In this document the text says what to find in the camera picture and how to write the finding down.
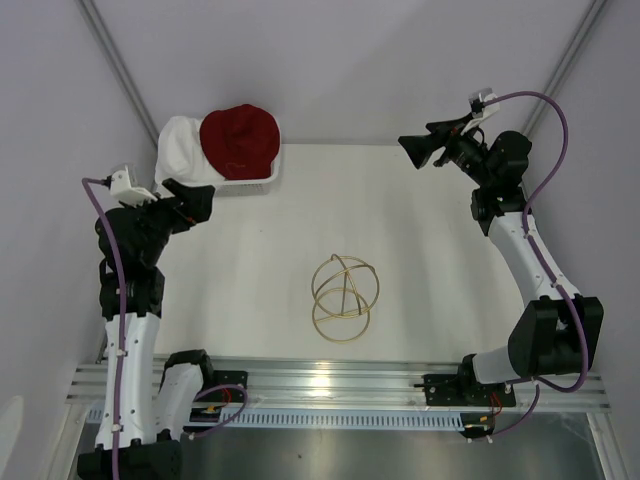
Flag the white plastic basket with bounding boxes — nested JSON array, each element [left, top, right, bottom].
[[176, 145, 284, 197]]

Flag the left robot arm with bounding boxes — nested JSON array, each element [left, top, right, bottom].
[[77, 178, 249, 479]]

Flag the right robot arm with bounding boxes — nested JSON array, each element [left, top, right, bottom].
[[398, 116, 604, 407]]

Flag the red bucket hat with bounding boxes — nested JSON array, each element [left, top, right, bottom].
[[199, 104, 281, 181]]

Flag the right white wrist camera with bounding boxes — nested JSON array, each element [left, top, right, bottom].
[[463, 88, 500, 133]]

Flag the left aluminium frame post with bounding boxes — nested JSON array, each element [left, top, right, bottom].
[[75, 0, 159, 148]]

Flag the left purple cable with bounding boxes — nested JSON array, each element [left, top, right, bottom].
[[81, 176, 249, 480]]

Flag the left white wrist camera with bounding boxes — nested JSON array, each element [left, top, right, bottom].
[[109, 164, 158, 207]]

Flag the aluminium frame post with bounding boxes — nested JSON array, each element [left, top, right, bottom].
[[75, 0, 159, 148], [521, 0, 611, 138]]

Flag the white slotted cable duct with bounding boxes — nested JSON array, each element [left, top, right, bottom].
[[87, 408, 466, 431]]

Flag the gold wire hat stand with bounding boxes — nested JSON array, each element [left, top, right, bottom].
[[310, 254, 381, 344]]

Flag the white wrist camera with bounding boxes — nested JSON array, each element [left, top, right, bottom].
[[109, 164, 158, 207], [463, 88, 500, 133]]

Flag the right aluminium frame post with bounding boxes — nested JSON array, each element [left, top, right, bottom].
[[521, 0, 611, 138]]

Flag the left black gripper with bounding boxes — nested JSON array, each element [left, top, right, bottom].
[[119, 178, 213, 266]]

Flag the white bucket hat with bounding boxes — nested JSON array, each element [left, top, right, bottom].
[[155, 116, 225, 187]]

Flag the aluminium mounting rail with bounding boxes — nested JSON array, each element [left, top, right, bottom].
[[65, 357, 611, 413]]

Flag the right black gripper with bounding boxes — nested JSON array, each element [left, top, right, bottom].
[[397, 113, 494, 188]]

